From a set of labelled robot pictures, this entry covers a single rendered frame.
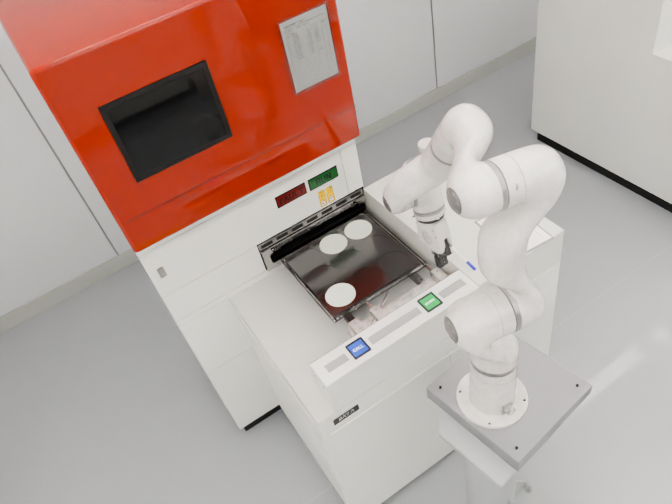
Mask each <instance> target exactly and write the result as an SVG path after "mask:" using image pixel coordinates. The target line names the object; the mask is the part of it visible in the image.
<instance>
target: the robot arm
mask: <svg viewBox="0 0 672 504"><path fill-rule="evenodd" d="M492 138H493V125H492V122H491V120H490V118H489V117H488V115H487V114H486V113H485V112H484V111H483V110H482V109H481V108H479V107H478V106H476V105H474V104H470V103H462V104H459V105H456V106H454V107H453V108H451V109H450V110H449V111H448V112H447V113H446V115H445V116H444V118H443V119H442V121H441V123H440V124H439V126H438V128H437V130H436V131H435V133H434V135H433V136H432V138H431V140H430V142H429V144H428V145H427V147H426V149H425V151H424V152H423V153H422V154H420V155H419V156H416V157H413V158H411V159H409V160H407V161H406V162H405V163H404V164H403V167H402V168H401V169H400V170H398V171H397V172H396V173H395V174H394V175H393V176H392V177H391V178H390V180H389V181H388V183H387V184H386V186H385V188H384V191H383V196H382V199H383V204H384V206H385V208H386V209H387V210H388V211H389V212H390V213H392V214H400V213H403V212H405V211H407V210H409V209H411V208H413V212H414V216H415V218H416V225H417V231H418V236H419V240H420V242H421V244H423V245H424V246H426V247H427V248H429V249H430V250H431V251H432V254H433V255H434V259H435V263H436V266H437V267H439V268H442V267H444V266H445V265H447V264H448V259H447V256H449V255H451V254H452V252H451V249H450V247H453V242H452V237H451V233H450V230H449V227H448V224H447V221H446V218H445V216H444V215H445V211H446V209H445V204H444V200H443V195H442V191H441V186H440V184H442V183H444V182H445V181H447V183H446V197H447V201H448V204H449V206H450V207H451V209H452V210H453V211H454V212H455V213H456V214H458V215H459V216H461V217H463V218H466V219H472V220H475V219H482V218H486V217H487V218H486V219H485V220H484V222H483V224H482V225H481V227H480V230H479V234H478V241H477V259H478V265H479V269H480V271H481V273H482V275H483V276H484V277H485V278H486V279H487V280H488V281H489V282H490V283H492V284H493V285H491V286H488V287H486V288H483V289H481V290H478V291H476V292H473V293H471V294H468V295H466V296H464V297H462V298H460V299H458V300H456V301H455V302H453V303H452V304H451V305H450V306H449V307H448V309H447V311H446V313H445V317H444V325H445V329H446V331H447V333H448V334H449V336H450V338H451V339H452V340H453V341H454V342H455V343H456V344H457V345H458V346H459V347H460V348H461V349H462V350H464V351H466V352H467V353H469V354H470V370H469V373H468V374H466V375H465V376H464V377H463V378H462V379H461V381H460V383H459V384H458V387H457V392H456V398H457V404H458V407H459V409H460V411H461V412H462V414H463V415H464V416H465V417H466V418H467V419H468V420H469V421H471V422H472V423H474V424H476V425H478V426H480V427H484V428H488V429H502V428H507V427H510V426H512V425H514V424H516V423H517V422H518V421H519V420H521V418H522V417H523V416H524V414H525V412H526V410H527V406H528V394H527V391H526V388H525V386H524V385H523V383H522V382H521V381H520V380H519V379H518V378H517V371H518V362H519V344H518V341H517V339H516V337H515V336H514V334H513V333H514V332H517V331H519V330H522V329H524V328H526V327H528V326H530V325H532V324H534V323H535V322H536V321H537V320H538V319H539V318H540V317H541V315H542V313H543V311H544V299H543V296H542V294H541V292H540V290H539V289H538V287H537V286H536V284H535V283H534V282H533V281H532V279H531V278H530V276H529V275H528V273H527V270H526V254H527V246H528V241H529V238H530V236H531V234H532V232H533V230H534V229H535V228H536V226H537V225H538V224H539V223H540V221H541V220H542V219H543V218H544V216H545V215H546V214H547V213H548V212H549V211H550V209H551V208H552V207H553V206H554V204H555V203H556V201H557V200H558V198H559V196H560V194H561V192H562V190H563V187H564V184H565V179H566V169H565V164H564V162H563V160H562V158H561V157H560V155H559V154H558V153H557V152H556V151H555V150H553V149H552V148H550V147H548V146H545V145H539V144H536V145H530V146H526V147H522V148H519V149H516V150H513V151H510V152H507V153H505V154H502V155H499V156H496V157H493V158H491V159H488V160H485V161H481V160H482V158H483V157H484V155H485V154H486V152H487V150H488V148H489V146H490V144H491V141H492Z"/></svg>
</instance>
